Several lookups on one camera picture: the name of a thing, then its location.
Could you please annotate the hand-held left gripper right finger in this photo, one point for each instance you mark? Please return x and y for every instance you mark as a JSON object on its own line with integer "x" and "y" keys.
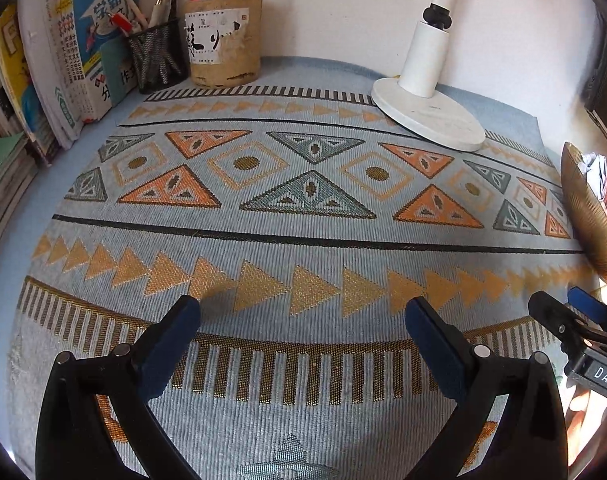
{"x": 436, "y": 350}

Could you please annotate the bunch of pens and pencils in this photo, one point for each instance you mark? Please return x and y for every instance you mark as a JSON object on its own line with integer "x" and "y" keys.
{"x": 158, "y": 10}

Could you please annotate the paper ball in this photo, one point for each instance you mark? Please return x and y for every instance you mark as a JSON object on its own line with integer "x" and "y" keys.
{"x": 596, "y": 172}

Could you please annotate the black mesh pen holder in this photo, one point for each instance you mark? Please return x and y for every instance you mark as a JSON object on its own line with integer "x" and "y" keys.
{"x": 158, "y": 60}

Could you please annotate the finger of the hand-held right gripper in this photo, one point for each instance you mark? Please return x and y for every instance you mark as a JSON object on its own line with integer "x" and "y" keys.
{"x": 548, "y": 310}
{"x": 588, "y": 305}

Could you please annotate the white desk lamp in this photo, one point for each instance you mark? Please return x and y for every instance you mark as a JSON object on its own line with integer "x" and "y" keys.
{"x": 428, "y": 115}

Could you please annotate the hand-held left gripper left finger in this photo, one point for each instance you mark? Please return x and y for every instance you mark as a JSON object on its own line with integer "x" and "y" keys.
{"x": 166, "y": 355}

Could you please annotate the patterned woven mat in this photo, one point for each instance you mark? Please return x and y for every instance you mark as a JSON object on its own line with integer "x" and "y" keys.
{"x": 303, "y": 240}

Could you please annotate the blue desk pad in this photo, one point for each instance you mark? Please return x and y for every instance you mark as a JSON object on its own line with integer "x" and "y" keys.
{"x": 308, "y": 70}

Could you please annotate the amber ribbed glass bowl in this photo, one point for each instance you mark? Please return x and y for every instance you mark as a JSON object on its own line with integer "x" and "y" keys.
{"x": 588, "y": 220}

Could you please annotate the row of upright books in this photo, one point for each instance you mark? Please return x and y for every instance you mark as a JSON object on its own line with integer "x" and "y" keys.
{"x": 48, "y": 60}

